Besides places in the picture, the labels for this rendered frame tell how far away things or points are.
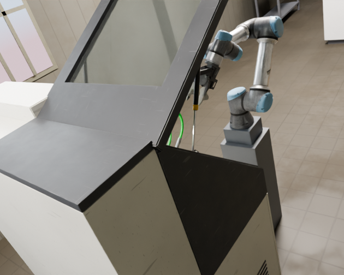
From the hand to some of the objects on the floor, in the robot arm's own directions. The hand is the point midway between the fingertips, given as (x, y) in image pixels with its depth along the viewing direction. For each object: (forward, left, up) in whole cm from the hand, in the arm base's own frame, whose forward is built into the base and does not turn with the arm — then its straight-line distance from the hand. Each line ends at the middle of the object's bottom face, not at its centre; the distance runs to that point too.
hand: (192, 100), depth 157 cm
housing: (+69, -42, -130) cm, 153 cm away
